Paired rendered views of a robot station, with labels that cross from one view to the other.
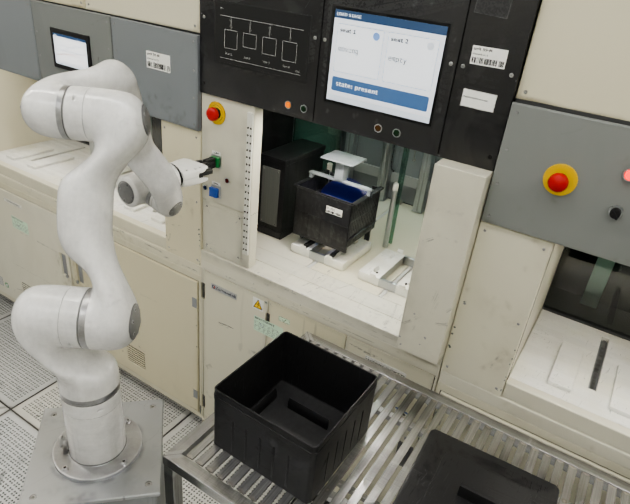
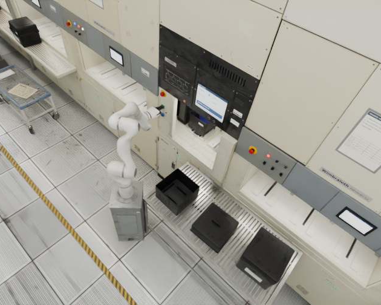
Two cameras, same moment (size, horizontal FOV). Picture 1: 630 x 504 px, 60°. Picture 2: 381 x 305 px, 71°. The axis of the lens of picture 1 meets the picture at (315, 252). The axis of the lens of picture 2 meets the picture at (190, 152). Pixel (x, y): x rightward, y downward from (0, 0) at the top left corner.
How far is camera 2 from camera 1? 1.15 m
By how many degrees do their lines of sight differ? 22
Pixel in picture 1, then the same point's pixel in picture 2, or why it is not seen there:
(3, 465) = (97, 178)
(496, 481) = (223, 219)
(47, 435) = (113, 188)
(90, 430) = (124, 192)
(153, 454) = (140, 197)
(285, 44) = (184, 85)
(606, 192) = (263, 157)
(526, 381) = (245, 190)
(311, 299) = (189, 152)
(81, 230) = (123, 153)
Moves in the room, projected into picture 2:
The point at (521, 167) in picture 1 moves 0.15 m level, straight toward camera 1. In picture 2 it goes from (244, 143) to (234, 155)
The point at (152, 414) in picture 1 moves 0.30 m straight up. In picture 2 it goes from (140, 185) to (138, 166)
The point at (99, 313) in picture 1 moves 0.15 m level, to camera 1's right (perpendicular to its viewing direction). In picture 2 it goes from (127, 172) to (146, 177)
